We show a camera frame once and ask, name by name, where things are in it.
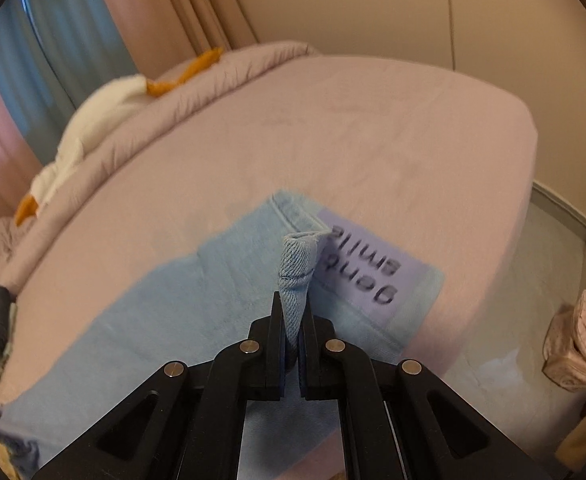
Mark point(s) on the light blue denim pants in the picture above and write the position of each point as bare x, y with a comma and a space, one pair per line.
173, 310

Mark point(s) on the white goose plush toy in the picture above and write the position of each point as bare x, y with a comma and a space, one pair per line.
98, 110

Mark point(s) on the blue curtain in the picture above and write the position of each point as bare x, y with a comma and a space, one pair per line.
58, 45

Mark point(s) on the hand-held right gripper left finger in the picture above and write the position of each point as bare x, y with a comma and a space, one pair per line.
271, 360

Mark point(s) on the mauve quilt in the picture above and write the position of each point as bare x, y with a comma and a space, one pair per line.
123, 135

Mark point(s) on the bed with mauve sheet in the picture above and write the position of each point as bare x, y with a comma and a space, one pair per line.
333, 135

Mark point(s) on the beige padded headboard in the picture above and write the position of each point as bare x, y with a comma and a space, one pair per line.
498, 20

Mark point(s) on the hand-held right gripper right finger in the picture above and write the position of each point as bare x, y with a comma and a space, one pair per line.
309, 360

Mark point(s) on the beige curtain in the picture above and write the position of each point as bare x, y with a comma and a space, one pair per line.
173, 5

